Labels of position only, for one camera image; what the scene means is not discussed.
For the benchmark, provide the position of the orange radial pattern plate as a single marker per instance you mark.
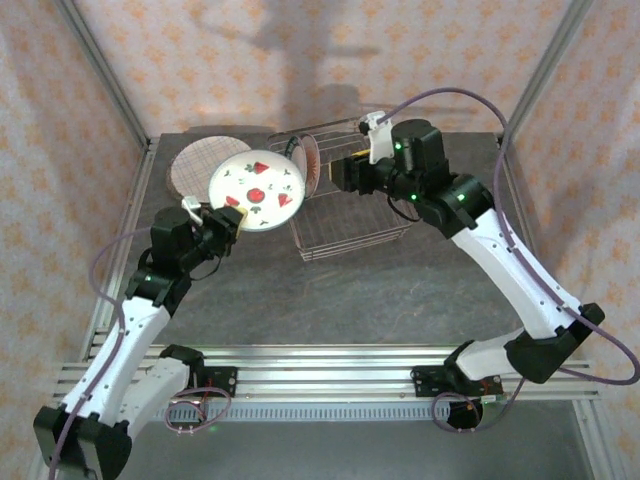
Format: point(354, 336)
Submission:
point(311, 165)

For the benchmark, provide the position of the white strawberry print plate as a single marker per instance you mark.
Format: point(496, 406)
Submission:
point(260, 190)

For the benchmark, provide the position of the plaid line pattern plate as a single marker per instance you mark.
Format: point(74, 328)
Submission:
point(200, 160)

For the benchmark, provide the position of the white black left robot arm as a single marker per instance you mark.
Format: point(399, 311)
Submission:
point(115, 350)

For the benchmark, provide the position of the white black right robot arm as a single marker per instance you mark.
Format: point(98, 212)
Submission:
point(515, 270)

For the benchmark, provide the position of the orange floral backdrop curtain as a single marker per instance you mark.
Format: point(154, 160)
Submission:
point(200, 60)

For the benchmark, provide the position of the aluminium mounting rails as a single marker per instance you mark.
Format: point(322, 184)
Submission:
point(325, 372)

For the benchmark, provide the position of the grey metal lower panel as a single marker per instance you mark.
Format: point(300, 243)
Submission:
point(325, 450)

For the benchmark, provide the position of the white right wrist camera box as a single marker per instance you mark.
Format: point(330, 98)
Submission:
point(379, 140)

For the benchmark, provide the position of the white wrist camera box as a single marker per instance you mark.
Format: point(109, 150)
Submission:
point(379, 140)
point(191, 210)

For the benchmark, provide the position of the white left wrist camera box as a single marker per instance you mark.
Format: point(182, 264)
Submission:
point(191, 210)

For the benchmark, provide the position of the aluminium left table side rail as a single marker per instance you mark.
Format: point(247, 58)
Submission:
point(117, 240)

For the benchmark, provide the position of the aluminium table side rail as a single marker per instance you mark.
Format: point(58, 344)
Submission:
point(520, 200)
point(117, 240)

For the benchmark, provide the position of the aluminium right table side rail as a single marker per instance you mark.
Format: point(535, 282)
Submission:
point(520, 200)

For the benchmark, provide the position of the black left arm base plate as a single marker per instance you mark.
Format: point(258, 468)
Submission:
point(225, 382)

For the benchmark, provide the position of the aluminium right frame post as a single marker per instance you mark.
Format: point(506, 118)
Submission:
point(540, 75)

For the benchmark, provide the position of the aluminium frame post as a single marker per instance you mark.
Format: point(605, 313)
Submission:
point(107, 80)
point(540, 75)

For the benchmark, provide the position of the aluminium left frame post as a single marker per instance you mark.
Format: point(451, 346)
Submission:
point(107, 80)

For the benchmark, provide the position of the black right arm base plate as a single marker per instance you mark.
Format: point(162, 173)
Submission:
point(430, 382)

